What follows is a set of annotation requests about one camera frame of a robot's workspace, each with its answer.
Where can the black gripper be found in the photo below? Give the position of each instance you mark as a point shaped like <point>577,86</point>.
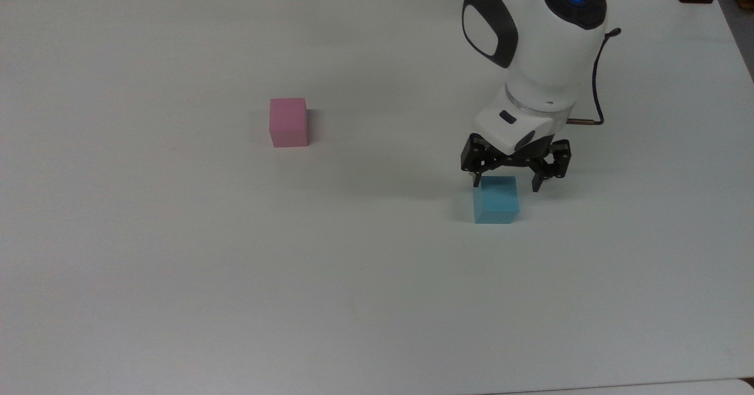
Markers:
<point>512,161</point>

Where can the blue cube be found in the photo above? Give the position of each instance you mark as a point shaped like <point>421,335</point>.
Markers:
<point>498,203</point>

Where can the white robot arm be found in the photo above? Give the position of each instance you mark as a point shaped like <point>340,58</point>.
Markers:
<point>542,59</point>

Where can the pink cube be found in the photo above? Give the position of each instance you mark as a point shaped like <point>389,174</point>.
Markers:
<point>288,124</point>

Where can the white folding table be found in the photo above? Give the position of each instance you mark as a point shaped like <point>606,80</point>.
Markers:
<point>677,390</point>

